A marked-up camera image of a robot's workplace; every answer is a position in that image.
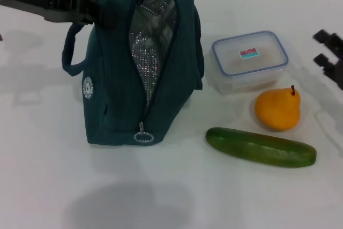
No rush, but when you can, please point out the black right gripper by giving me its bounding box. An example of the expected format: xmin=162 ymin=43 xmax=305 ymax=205
xmin=312 ymin=29 xmax=343 ymax=92

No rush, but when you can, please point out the dark teal insulated lunch bag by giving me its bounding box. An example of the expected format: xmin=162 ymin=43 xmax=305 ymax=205
xmin=62 ymin=0 xmax=204 ymax=146

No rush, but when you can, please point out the orange pear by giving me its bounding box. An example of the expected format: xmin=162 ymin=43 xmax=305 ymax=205
xmin=253 ymin=85 xmax=302 ymax=132

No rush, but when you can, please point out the white ring zipper pull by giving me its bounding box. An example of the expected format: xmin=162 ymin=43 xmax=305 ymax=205
xmin=133 ymin=121 xmax=155 ymax=144

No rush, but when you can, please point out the green cucumber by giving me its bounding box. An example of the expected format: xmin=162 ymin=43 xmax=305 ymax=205
xmin=205 ymin=127 xmax=317 ymax=169

